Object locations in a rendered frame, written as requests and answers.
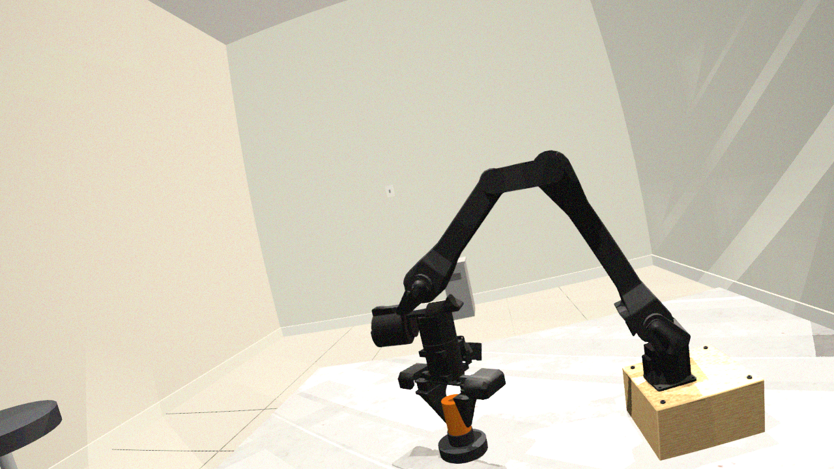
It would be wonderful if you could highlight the orange knob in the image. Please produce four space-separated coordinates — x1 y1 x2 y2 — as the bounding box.
441 394 472 436

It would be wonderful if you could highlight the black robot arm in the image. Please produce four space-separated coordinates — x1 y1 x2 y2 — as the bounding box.
371 150 697 392

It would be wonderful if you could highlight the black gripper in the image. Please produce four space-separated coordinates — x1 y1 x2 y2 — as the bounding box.
397 337 506 427

